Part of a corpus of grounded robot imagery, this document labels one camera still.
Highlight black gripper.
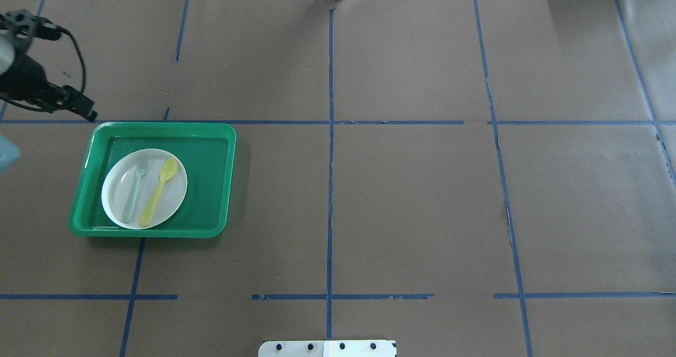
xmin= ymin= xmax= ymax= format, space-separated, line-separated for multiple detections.
xmin=1 ymin=51 xmax=98 ymax=123

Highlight yellow plastic spoon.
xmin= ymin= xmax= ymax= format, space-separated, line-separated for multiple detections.
xmin=138 ymin=157 xmax=178 ymax=228

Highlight green plastic tray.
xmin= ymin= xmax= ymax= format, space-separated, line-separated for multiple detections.
xmin=69 ymin=122 xmax=237 ymax=238

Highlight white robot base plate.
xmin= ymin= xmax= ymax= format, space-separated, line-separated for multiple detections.
xmin=258 ymin=340 xmax=398 ymax=356

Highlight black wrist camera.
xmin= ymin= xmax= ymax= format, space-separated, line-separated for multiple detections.
xmin=1 ymin=9 xmax=62 ymax=52

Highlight white round plate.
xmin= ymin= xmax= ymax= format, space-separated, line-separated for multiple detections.
xmin=100 ymin=148 xmax=188 ymax=230

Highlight brown paper table cover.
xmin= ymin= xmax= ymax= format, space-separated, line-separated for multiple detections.
xmin=2 ymin=0 xmax=674 ymax=356

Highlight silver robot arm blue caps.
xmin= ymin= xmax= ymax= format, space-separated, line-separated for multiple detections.
xmin=2 ymin=31 xmax=98 ymax=122

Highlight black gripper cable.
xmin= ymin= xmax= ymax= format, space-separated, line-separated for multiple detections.
xmin=0 ymin=29 xmax=87 ymax=112

